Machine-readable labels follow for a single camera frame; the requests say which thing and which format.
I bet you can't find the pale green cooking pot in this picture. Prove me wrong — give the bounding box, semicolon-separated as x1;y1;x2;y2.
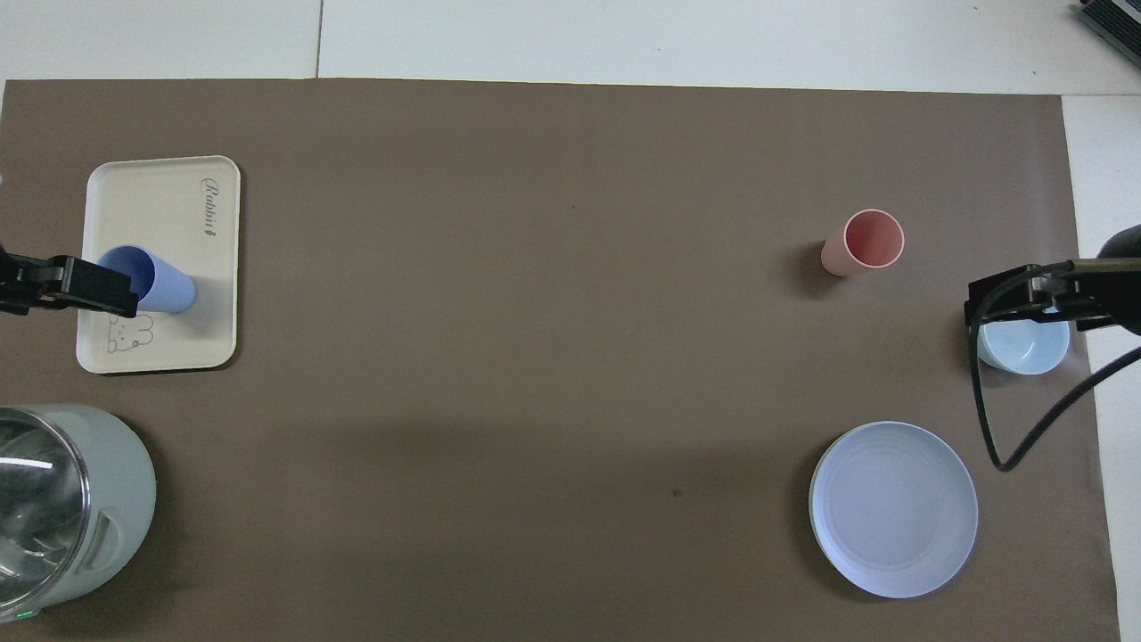
0;404;158;623

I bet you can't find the light blue bowl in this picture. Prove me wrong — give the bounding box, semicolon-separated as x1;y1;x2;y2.
977;317;1071;375

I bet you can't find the glass pot lid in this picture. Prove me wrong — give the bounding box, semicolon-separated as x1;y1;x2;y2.
0;415;92;616

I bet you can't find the pink plastic cup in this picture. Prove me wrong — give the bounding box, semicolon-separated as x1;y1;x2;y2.
820;209;906;277

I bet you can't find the periwinkle blue plate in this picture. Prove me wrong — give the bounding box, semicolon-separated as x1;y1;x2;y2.
809;421;980;599

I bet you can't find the blue plastic cup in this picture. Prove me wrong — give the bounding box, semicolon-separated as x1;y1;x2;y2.
96;245;198;315

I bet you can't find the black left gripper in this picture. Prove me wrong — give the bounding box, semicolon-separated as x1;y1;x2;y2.
0;245;140;318

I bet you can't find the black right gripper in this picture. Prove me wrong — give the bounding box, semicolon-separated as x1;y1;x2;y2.
965;227;1141;335

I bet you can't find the grey ribbed device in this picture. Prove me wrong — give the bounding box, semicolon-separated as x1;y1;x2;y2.
1077;0;1141;45

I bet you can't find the cream rectangular tray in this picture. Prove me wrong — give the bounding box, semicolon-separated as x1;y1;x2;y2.
76;155;242;375

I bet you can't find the brown table mat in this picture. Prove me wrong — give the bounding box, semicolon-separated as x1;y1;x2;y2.
0;78;1120;642

